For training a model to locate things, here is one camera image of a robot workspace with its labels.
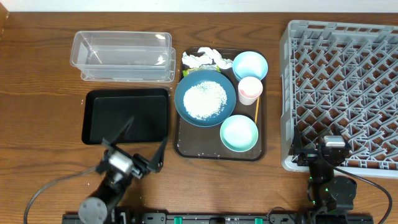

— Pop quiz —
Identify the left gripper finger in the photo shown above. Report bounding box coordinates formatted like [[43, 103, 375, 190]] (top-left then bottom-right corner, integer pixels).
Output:
[[148, 138, 167, 173], [101, 116, 134, 146]]

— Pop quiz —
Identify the mint green bowl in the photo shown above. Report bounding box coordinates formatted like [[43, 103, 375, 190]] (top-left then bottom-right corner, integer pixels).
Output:
[[220, 115, 259, 152]]

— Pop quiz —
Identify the dark blue plate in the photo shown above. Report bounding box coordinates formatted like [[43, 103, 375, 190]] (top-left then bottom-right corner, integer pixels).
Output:
[[174, 70, 236, 127]]

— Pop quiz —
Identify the pile of white rice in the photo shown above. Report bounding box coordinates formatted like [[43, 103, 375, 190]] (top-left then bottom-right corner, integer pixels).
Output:
[[183, 82, 228, 121]]

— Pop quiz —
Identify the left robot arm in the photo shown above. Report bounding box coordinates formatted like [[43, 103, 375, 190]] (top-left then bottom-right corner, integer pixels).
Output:
[[78, 117, 167, 223]]

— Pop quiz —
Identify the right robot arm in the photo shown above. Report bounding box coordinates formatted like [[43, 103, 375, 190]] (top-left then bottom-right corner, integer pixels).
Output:
[[289, 128, 357, 223]]

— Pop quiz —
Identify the black waste tray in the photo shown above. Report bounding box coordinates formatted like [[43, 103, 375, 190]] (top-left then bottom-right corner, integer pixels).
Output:
[[81, 88, 169, 145]]

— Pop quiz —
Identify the grey dishwasher rack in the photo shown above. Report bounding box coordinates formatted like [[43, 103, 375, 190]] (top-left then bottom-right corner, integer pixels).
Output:
[[279, 20, 397, 179]]

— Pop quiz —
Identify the wooden chopstick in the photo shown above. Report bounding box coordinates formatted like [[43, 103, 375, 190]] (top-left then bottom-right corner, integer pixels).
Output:
[[254, 97, 260, 124]]

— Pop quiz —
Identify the pink cup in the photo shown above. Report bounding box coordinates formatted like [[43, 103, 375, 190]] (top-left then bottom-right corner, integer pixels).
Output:
[[238, 77, 263, 106]]

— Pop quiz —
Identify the clear plastic bin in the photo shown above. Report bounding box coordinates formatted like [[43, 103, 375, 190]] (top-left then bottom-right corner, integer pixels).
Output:
[[70, 31, 176, 83]]

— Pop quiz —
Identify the light blue bowl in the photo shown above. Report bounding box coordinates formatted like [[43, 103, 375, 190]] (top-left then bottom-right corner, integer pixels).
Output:
[[232, 51, 269, 81]]

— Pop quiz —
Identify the green snack wrapper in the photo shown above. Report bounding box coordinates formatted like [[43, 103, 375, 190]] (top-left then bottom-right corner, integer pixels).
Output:
[[182, 65, 221, 77]]

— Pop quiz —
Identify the crumpled white tissue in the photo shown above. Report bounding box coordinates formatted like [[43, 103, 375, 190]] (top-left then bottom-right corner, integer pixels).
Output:
[[182, 47, 233, 69]]

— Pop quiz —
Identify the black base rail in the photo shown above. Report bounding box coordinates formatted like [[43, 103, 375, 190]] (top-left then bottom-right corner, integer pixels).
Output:
[[62, 212, 374, 224]]

